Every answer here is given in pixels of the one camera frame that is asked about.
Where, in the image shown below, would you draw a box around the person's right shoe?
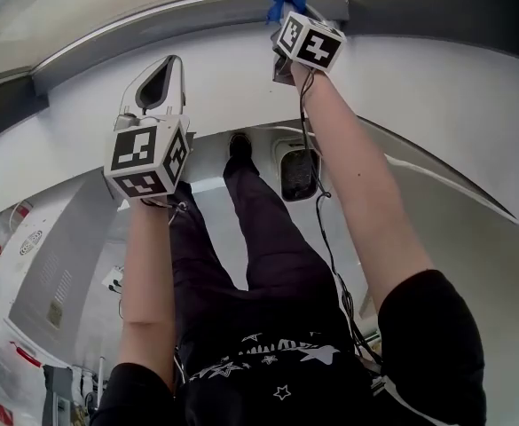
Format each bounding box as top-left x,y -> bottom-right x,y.
228,132 -> 254,162

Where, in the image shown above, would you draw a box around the white plastic bag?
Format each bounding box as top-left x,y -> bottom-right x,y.
0,317 -> 48,426

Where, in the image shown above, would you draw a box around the person's black star shirt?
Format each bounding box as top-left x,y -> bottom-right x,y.
89,268 -> 487,426

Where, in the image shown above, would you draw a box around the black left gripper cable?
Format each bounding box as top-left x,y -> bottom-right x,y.
145,194 -> 190,226

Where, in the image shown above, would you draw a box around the person's right forearm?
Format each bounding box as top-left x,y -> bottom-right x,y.
288,62 -> 436,315

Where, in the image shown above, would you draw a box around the person's left forearm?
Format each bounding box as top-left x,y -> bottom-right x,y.
117,195 -> 177,389

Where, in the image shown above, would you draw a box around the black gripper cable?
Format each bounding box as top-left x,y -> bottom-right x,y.
145,194 -> 190,226
295,67 -> 385,375

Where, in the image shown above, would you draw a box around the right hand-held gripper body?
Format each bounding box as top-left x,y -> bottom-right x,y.
270,1 -> 348,86

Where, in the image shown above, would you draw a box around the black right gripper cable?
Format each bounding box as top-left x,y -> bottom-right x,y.
295,67 -> 385,375

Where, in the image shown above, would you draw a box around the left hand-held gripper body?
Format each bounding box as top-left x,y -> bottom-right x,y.
103,102 -> 196,201

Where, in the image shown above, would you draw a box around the white power strip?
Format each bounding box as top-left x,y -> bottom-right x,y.
101,265 -> 126,292

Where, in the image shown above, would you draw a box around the person's black trousers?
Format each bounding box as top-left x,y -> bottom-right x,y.
167,155 -> 375,373

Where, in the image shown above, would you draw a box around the white cabinet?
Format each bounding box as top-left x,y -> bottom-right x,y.
0,179 -> 130,368

